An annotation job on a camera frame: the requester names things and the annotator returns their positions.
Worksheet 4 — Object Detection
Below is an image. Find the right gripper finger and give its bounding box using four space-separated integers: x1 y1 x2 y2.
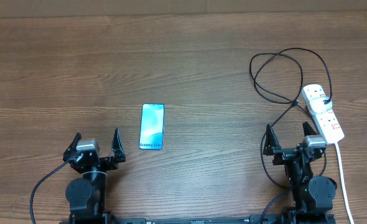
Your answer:
264 124 281 150
302 121 317 136

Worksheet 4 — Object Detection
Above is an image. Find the white power strip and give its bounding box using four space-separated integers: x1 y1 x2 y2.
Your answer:
302 84 345 144

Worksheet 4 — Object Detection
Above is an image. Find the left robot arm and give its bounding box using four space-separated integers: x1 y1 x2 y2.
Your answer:
63 129 126 223

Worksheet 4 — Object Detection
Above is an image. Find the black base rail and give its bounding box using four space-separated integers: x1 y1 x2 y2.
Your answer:
60 214 336 224

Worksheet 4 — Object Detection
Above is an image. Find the white charger adapter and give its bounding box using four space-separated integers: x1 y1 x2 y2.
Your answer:
309 96 332 115

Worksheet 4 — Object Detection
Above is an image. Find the cardboard backdrop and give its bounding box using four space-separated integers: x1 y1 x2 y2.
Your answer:
0 0 367 18

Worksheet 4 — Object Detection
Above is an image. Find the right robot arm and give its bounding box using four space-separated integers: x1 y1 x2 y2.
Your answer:
260 122 337 223

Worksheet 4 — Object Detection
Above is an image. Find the blue Galaxy smartphone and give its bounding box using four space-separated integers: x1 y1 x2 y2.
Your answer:
139 103 165 150

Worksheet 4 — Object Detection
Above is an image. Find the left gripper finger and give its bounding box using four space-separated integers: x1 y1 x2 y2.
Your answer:
63 133 81 156
111 128 125 157

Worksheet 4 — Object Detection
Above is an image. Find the black charger cable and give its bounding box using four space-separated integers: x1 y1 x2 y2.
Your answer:
249 47 333 190

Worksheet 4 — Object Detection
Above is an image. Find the white power strip cord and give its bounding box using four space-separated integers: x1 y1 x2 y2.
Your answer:
334 142 355 224

